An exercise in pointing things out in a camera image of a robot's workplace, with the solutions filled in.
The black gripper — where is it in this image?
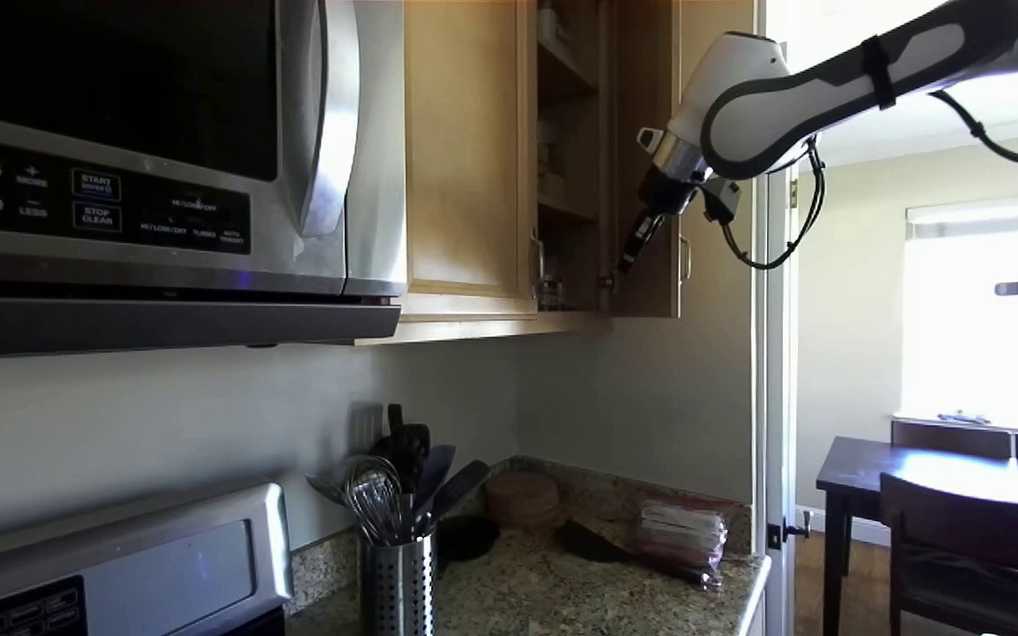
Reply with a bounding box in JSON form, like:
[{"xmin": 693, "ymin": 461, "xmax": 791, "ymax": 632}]
[{"xmin": 613, "ymin": 164, "xmax": 700, "ymax": 281}]

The wooden cupboard door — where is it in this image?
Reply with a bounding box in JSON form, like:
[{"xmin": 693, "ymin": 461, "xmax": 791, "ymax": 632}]
[
  {"xmin": 403, "ymin": 0, "xmax": 541, "ymax": 317},
  {"xmin": 605, "ymin": 0, "xmax": 693, "ymax": 323}
]

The glass jar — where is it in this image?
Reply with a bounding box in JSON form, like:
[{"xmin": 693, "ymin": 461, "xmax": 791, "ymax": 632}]
[
  {"xmin": 539, "ymin": 116, "xmax": 574, "ymax": 182},
  {"xmin": 533, "ymin": 261, "xmax": 574, "ymax": 314}
]

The round wooden trivet stack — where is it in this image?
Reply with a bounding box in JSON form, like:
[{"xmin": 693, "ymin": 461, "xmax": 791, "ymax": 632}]
[{"xmin": 480, "ymin": 466, "xmax": 571, "ymax": 536}]

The black spatula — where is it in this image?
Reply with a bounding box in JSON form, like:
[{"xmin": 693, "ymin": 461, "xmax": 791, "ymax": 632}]
[
  {"xmin": 428, "ymin": 456, "xmax": 497, "ymax": 527},
  {"xmin": 411, "ymin": 442, "xmax": 460, "ymax": 527}
]

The red plastic food package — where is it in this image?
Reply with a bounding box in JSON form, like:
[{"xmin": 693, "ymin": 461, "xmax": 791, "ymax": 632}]
[{"xmin": 633, "ymin": 490, "xmax": 731, "ymax": 584}]

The dark wooden utensil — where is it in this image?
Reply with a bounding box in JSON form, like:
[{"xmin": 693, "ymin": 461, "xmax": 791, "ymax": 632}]
[
  {"xmin": 373, "ymin": 422, "xmax": 434, "ymax": 477},
  {"xmin": 382, "ymin": 404, "xmax": 411, "ymax": 448}
]

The metal whisk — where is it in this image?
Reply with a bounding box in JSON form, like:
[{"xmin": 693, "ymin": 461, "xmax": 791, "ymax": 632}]
[{"xmin": 335, "ymin": 453, "xmax": 413, "ymax": 548}]

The dark wooden dining table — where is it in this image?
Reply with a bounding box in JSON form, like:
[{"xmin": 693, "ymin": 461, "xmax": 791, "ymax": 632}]
[{"xmin": 815, "ymin": 434, "xmax": 1018, "ymax": 636}]

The steel utensil holder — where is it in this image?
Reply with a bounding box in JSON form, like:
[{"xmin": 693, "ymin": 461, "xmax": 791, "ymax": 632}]
[{"xmin": 359, "ymin": 527, "xmax": 441, "ymax": 636}]

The stainless steel microwave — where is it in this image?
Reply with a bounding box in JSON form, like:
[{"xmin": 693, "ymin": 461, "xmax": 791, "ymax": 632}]
[{"xmin": 0, "ymin": 0, "xmax": 411, "ymax": 357}]

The stainless steel stove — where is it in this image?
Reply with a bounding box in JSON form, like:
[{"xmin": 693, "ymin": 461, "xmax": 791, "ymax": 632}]
[{"xmin": 0, "ymin": 473, "xmax": 300, "ymax": 636}]

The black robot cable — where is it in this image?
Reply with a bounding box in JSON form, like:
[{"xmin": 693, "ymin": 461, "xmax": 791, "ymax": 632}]
[{"xmin": 716, "ymin": 85, "xmax": 1018, "ymax": 276}]

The wooden cupboard frame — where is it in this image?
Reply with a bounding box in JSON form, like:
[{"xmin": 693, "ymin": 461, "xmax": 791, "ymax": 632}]
[{"xmin": 396, "ymin": 0, "xmax": 762, "ymax": 345}]

